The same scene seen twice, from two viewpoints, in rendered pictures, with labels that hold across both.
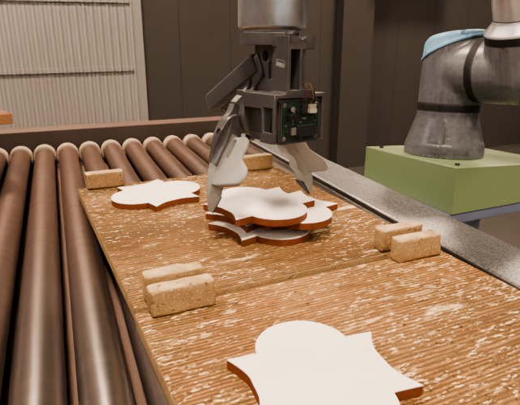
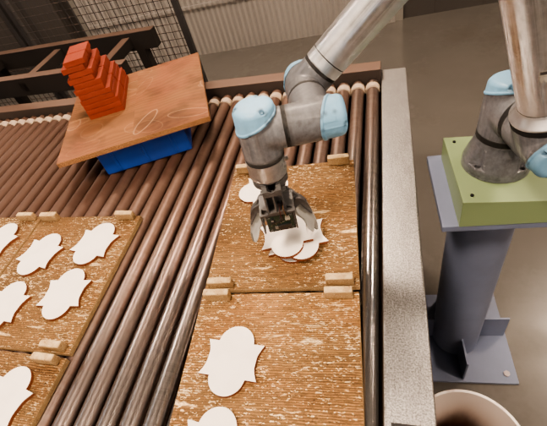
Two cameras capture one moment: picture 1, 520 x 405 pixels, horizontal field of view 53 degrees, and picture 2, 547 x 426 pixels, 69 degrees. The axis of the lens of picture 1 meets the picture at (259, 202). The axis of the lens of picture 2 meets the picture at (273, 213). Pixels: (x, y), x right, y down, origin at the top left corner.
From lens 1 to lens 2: 0.67 m
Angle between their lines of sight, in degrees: 45
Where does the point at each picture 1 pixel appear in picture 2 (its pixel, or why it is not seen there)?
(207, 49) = not seen: outside the picture
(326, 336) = (247, 341)
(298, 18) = (271, 179)
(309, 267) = (283, 286)
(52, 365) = (175, 306)
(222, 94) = not seen: hidden behind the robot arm
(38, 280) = (190, 250)
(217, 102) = not seen: hidden behind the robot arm
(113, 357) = (192, 311)
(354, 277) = (296, 302)
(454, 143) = (487, 171)
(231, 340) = (221, 324)
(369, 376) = (243, 368)
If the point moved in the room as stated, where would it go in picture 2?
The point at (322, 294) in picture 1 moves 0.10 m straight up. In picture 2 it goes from (273, 309) to (261, 284)
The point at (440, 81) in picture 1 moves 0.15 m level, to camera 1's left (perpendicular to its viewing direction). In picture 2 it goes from (486, 121) to (417, 112)
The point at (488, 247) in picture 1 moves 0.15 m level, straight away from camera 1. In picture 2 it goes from (406, 292) to (456, 252)
